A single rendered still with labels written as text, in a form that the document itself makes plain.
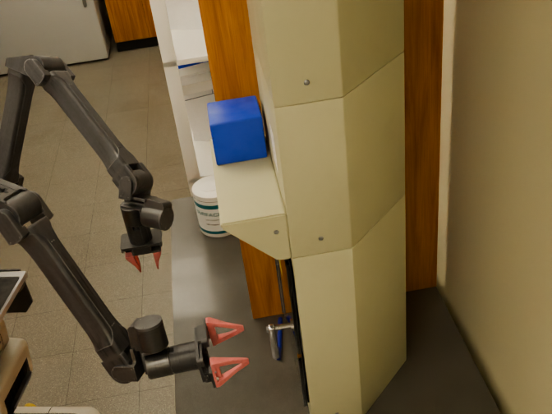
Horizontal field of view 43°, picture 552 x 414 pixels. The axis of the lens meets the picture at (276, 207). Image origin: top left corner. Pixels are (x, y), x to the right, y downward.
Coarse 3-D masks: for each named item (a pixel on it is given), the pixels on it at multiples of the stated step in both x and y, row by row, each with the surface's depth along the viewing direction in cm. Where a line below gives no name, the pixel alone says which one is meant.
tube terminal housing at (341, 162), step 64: (256, 64) 134; (320, 128) 112; (384, 128) 124; (320, 192) 119; (384, 192) 131; (320, 256) 126; (384, 256) 139; (320, 320) 135; (384, 320) 148; (320, 384) 145; (384, 384) 158
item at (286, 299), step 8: (288, 264) 128; (280, 272) 156; (288, 272) 128; (280, 280) 164; (288, 280) 129; (288, 288) 131; (288, 296) 136; (288, 304) 142; (288, 312) 148; (288, 320) 155; (296, 320) 135; (296, 328) 136; (296, 336) 138; (296, 344) 139; (296, 352) 145; (296, 360) 151; (296, 368) 158; (304, 384) 146; (304, 392) 147; (304, 400) 148
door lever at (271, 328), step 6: (270, 324) 142; (282, 324) 141; (288, 324) 141; (270, 330) 141; (276, 330) 141; (270, 336) 142; (276, 336) 142; (270, 342) 143; (276, 342) 143; (276, 348) 144; (276, 354) 145
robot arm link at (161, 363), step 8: (160, 352) 141; (168, 352) 142; (144, 360) 140; (152, 360) 140; (160, 360) 140; (168, 360) 140; (144, 368) 143; (152, 368) 140; (160, 368) 140; (168, 368) 140; (152, 376) 141; (160, 376) 142
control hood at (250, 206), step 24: (216, 168) 135; (240, 168) 134; (264, 168) 133; (216, 192) 129; (240, 192) 127; (264, 192) 126; (240, 216) 121; (264, 216) 120; (264, 240) 123; (288, 240) 124
